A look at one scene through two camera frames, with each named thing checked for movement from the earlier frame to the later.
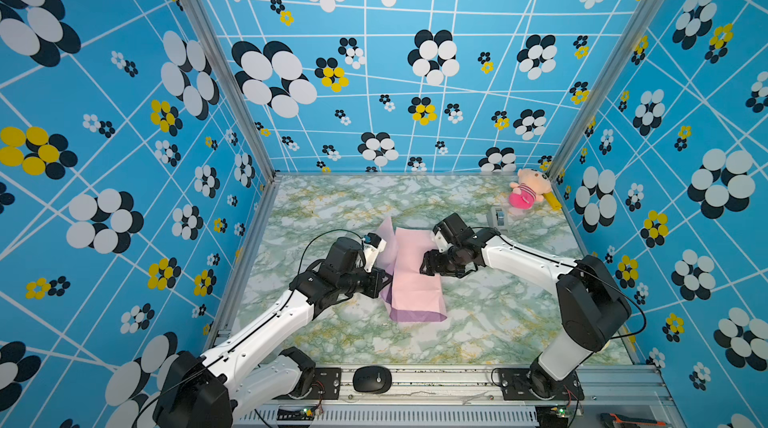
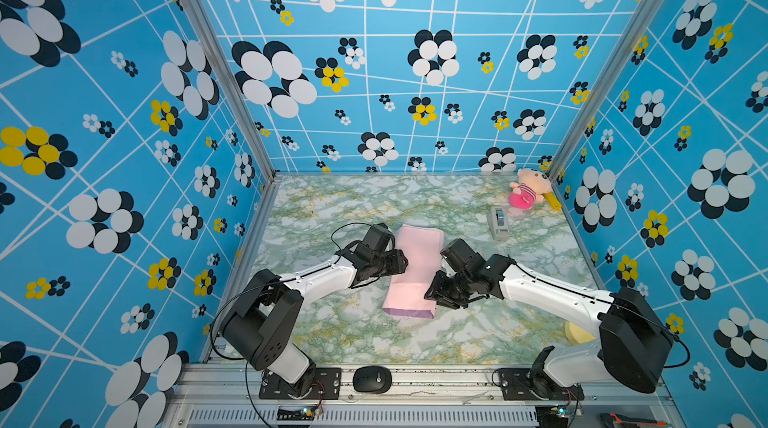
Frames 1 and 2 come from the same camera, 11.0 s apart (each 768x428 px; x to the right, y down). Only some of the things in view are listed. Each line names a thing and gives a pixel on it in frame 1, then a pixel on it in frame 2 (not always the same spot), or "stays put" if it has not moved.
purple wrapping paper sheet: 412,296 stays put
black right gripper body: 447,264 to 456,288
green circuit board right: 552,415 stays put
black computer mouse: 372,379 stays put
